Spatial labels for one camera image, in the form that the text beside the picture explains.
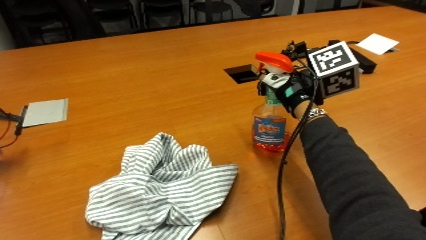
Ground orange spray bottle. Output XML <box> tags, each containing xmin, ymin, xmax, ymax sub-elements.
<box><xmin>251</xmin><ymin>51</ymin><xmax>296</xmax><ymax>154</ymax></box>

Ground black table socket box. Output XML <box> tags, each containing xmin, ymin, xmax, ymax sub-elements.
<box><xmin>223</xmin><ymin>63</ymin><xmax>261</xmax><ymax>85</ymax></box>

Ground white marker cube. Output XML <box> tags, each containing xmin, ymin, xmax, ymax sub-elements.
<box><xmin>307</xmin><ymin>40</ymin><xmax>363</xmax><ymax>100</ymax></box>

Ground black office chair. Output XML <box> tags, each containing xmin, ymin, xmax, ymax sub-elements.
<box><xmin>52</xmin><ymin>0</ymin><xmax>140</xmax><ymax>38</ymax></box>
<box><xmin>190</xmin><ymin>0</ymin><xmax>277</xmax><ymax>25</ymax></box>
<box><xmin>140</xmin><ymin>0</ymin><xmax>190</xmax><ymax>30</ymax></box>

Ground white table hatch lid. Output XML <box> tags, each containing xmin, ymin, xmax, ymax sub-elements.
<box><xmin>356</xmin><ymin>32</ymin><xmax>401</xmax><ymax>56</ymax></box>

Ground grey striped cloth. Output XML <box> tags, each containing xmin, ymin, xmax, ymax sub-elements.
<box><xmin>84</xmin><ymin>132</ymin><xmax>241</xmax><ymax>240</ymax></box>

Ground silver wrist bracelet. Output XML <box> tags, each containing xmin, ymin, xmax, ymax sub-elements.
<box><xmin>305</xmin><ymin>106</ymin><xmax>329</xmax><ymax>121</ymax></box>

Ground black plug with cables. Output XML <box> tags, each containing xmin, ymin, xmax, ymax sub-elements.
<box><xmin>280</xmin><ymin>40</ymin><xmax>311</xmax><ymax>62</ymax></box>

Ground black glove cable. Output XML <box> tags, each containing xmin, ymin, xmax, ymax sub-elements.
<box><xmin>276</xmin><ymin>59</ymin><xmax>323</xmax><ymax>240</ymax></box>

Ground thin black and red cables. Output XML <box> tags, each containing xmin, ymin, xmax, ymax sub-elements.
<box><xmin>0</xmin><ymin>107</ymin><xmax>26</xmax><ymax>150</ymax></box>

